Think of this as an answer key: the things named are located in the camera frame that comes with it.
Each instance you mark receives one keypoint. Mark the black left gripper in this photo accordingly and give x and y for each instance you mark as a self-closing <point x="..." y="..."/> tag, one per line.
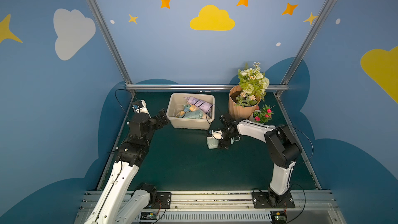
<point x="161" y="117"/>

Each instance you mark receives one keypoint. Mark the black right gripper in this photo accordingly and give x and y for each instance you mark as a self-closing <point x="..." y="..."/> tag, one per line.
<point x="225" y="135"/>

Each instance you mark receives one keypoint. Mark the mint green umbrella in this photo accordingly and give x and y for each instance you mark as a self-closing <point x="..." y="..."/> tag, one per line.
<point x="192" y="115"/>
<point x="211" y="142"/>

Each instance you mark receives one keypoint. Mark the beige umbrella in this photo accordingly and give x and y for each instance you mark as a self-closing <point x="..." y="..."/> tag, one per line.
<point x="191" y="108"/>

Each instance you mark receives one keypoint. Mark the lilac purple umbrella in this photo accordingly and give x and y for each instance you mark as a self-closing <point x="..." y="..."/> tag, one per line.
<point x="202" y="105"/>

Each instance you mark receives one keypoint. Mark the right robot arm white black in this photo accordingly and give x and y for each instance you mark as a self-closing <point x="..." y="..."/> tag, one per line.
<point x="282" y="147"/>

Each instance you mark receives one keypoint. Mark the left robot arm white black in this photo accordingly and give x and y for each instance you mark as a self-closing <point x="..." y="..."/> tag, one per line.
<point x="131" y="155"/>

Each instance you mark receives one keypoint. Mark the beige plastic storage box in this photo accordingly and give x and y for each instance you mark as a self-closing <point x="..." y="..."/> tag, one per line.
<point x="177" y="106"/>

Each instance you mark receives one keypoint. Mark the terracotta pot with white flowers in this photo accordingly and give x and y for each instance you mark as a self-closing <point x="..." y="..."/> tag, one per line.
<point x="250" y="91"/>

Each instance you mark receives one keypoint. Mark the small white pot pink flowers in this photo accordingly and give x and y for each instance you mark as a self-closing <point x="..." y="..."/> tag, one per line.
<point x="263" y="115"/>

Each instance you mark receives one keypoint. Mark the left circuit board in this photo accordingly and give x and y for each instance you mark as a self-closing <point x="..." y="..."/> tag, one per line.
<point x="148" y="216"/>

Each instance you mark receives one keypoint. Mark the circuit board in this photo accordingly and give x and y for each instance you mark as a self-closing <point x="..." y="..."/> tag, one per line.
<point x="148" y="216"/>
<point x="278" y="218"/>

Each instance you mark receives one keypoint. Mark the right circuit board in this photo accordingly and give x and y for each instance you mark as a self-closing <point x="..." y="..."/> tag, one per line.
<point x="278" y="218"/>

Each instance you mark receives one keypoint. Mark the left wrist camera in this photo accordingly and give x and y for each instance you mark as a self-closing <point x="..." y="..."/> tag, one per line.
<point x="140" y="106"/>

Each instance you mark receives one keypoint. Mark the aluminium frame back bar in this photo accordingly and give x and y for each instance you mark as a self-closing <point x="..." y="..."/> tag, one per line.
<point x="177" y="87"/>

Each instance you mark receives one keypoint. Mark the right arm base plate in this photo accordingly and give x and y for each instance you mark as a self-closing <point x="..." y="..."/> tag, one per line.
<point x="265" y="200"/>

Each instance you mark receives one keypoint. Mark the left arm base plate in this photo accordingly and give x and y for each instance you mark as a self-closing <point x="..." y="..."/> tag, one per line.
<point x="161" y="201"/>

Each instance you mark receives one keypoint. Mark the aluminium mounting rail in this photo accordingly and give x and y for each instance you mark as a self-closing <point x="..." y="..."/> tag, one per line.
<point x="230" y="207"/>

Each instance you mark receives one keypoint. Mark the aluminium frame left post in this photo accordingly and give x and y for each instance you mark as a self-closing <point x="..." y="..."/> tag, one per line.
<point x="100" y="20"/>

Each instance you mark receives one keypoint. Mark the aluminium frame post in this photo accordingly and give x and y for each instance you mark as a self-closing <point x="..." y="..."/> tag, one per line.
<point x="100" y="20"/>
<point x="314" y="30"/>

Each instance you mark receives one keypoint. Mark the aluminium frame right post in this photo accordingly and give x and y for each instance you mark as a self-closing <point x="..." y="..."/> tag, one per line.
<point x="314" y="30"/>

